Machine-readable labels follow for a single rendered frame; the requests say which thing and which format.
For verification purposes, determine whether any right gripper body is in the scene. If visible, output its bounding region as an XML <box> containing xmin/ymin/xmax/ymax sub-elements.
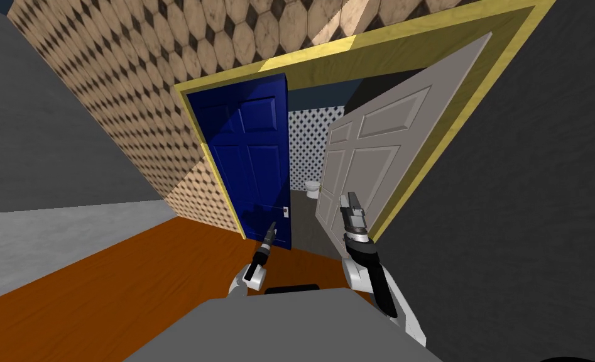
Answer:
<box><xmin>342</xmin><ymin>205</ymin><xmax>368</xmax><ymax>234</ymax></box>

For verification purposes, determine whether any grey panelled door leaf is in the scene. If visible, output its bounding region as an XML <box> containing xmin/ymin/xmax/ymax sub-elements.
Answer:
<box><xmin>314</xmin><ymin>32</ymin><xmax>494</xmax><ymax>261</ymax></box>

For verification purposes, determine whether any blue panelled door leaf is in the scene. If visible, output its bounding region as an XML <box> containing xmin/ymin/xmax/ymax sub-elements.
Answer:
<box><xmin>186</xmin><ymin>72</ymin><xmax>293</xmax><ymax>251</ymax></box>

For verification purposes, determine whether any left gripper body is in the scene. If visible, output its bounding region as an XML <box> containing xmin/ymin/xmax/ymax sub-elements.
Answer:
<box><xmin>262</xmin><ymin>221</ymin><xmax>278</xmax><ymax>248</ymax></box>

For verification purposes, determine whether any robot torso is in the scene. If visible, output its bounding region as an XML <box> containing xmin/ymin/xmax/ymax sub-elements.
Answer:
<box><xmin>123</xmin><ymin>283</ymin><xmax>444</xmax><ymax>362</ymax></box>

